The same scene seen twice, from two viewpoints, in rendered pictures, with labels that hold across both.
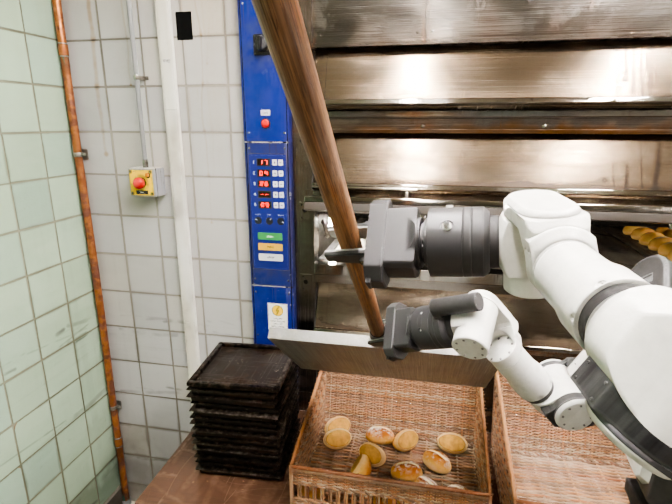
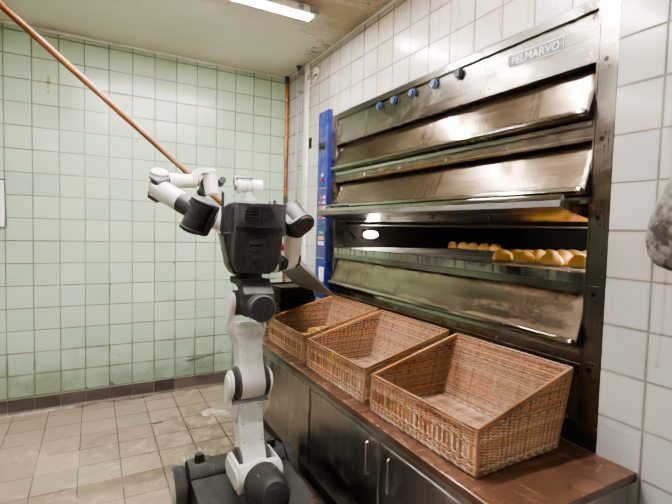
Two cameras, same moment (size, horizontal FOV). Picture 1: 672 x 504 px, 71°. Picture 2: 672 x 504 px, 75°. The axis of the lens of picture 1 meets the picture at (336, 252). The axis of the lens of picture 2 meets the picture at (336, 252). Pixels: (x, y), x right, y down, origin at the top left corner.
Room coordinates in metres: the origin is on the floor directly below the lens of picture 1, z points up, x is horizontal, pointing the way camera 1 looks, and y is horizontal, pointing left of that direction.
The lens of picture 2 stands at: (-0.36, -2.28, 1.31)
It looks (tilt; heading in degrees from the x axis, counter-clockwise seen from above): 3 degrees down; 50
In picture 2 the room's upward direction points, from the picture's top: 1 degrees clockwise
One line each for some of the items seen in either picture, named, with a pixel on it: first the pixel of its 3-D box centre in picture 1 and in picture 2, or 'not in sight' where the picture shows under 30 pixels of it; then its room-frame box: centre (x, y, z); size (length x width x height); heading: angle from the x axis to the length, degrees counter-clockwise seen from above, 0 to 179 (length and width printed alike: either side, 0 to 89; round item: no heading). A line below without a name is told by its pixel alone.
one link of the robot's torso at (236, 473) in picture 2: not in sight; (253, 467); (0.57, -0.67, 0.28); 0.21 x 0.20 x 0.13; 78
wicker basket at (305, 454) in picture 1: (393, 431); (320, 324); (1.30, -0.18, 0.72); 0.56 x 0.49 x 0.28; 78
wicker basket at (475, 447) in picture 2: not in sight; (464, 390); (1.06, -1.37, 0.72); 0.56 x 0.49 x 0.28; 80
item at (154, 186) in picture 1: (147, 181); not in sight; (1.69, 0.67, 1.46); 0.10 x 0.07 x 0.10; 79
